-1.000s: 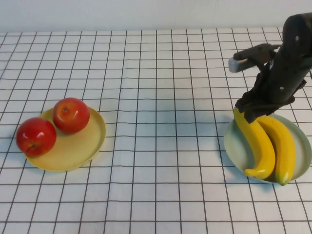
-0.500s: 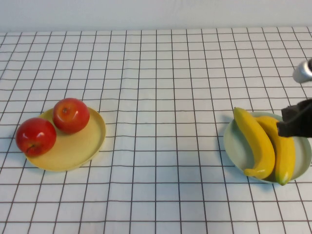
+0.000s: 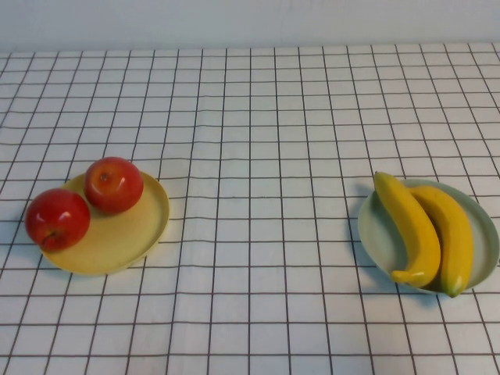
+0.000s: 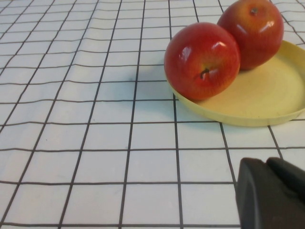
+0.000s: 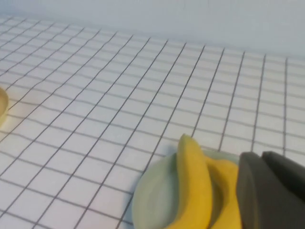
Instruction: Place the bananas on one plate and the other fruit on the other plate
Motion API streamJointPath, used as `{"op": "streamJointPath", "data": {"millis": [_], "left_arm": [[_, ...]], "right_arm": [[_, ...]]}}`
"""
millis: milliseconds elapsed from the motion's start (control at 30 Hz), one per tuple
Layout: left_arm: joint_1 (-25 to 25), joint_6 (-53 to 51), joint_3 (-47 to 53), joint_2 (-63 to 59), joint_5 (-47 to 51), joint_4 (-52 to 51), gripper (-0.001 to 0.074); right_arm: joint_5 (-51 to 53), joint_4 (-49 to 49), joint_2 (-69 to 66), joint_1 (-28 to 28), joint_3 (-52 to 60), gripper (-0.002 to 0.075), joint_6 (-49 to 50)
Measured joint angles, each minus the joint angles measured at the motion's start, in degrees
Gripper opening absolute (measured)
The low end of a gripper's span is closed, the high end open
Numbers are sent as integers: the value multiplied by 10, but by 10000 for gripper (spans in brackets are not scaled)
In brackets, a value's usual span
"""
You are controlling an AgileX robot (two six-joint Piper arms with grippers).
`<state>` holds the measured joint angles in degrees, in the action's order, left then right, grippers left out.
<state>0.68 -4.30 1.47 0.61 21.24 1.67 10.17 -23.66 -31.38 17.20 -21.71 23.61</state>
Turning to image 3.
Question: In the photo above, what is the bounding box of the red apple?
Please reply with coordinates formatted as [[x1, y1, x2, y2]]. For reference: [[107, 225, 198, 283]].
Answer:
[[84, 156, 145, 215], [25, 187, 92, 252]]

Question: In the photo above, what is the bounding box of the yellow banana with green tip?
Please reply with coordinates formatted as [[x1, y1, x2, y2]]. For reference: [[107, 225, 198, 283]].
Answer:
[[409, 186, 474, 298]]

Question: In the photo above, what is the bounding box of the light green round plate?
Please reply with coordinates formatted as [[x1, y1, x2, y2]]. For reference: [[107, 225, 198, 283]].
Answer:
[[358, 178, 500, 292]]

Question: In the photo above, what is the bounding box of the yellow round plate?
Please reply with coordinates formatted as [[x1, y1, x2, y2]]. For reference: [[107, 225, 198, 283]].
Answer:
[[41, 168, 172, 277]]

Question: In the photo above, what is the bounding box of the white grid-checked tablecloth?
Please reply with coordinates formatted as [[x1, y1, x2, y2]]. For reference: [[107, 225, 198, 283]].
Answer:
[[0, 41, 500, 375]]

